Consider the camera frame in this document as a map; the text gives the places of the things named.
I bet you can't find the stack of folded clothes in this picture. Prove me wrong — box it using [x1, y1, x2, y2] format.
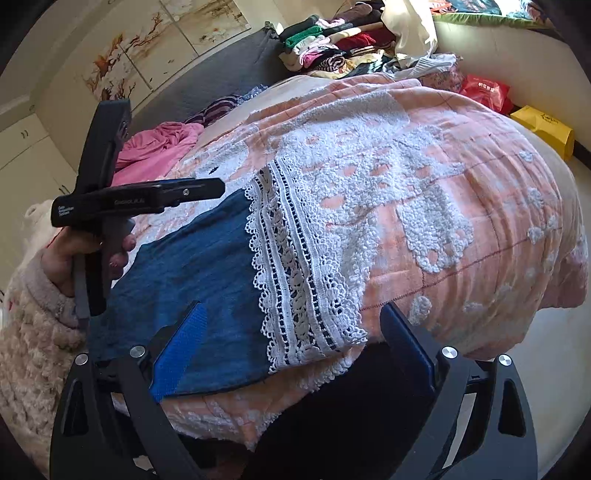
[277, 0, 402, 75]

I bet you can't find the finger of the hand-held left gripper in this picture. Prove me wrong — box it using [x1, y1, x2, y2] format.
[159, 178, 227, 209]
[75, 98, 133, 195]

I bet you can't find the blue denim pants lace hem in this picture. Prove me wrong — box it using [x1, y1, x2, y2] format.
[87, 159, 370, 401]

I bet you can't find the pink duvet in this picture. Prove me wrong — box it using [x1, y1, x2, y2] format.
[112, 122, 205, 186]

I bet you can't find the beige bed sheet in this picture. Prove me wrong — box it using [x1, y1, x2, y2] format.
[529, 131, 591, 308]

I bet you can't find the white lacy cloth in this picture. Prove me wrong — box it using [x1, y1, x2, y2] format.
[382, 52, 464, 80]

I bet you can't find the tree branch wall painting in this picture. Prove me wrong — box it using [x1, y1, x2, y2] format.
[119, 0, 200, 89]
[161, 0, 253, 52]
[82, 31, 154, 103]

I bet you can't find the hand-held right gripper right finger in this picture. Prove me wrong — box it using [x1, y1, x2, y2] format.
[379, 302, 539, 480]

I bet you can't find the purple striped cloth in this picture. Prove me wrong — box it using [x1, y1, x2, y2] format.
[184, 93, 243, 128]

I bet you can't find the yellow paper bag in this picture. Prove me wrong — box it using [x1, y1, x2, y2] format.
[509, 104, 576, 161]

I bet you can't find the peach blanket white chenille pattern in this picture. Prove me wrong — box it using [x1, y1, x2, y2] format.
[111, 74, 587, 453]

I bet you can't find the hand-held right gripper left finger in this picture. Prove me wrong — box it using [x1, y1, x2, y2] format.
[50, 300, 209, 480]

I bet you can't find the red plastic bag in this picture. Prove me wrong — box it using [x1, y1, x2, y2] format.
[461, 74, 512, 115]

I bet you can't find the green bordered printed cloth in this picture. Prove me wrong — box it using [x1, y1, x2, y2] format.
[429, 0, 552, 29]

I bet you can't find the white fluffy cloth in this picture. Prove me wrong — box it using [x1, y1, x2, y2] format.
[22, 198, 63, 246]

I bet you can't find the grey padded headboard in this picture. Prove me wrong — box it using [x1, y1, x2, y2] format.
[152, 27, 288, 136]

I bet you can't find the person's left hand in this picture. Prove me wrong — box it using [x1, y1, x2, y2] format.
[41, 225, 138, 297]

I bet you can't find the white wardrobe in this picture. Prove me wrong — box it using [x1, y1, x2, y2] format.
[0, 113, 80, 222]

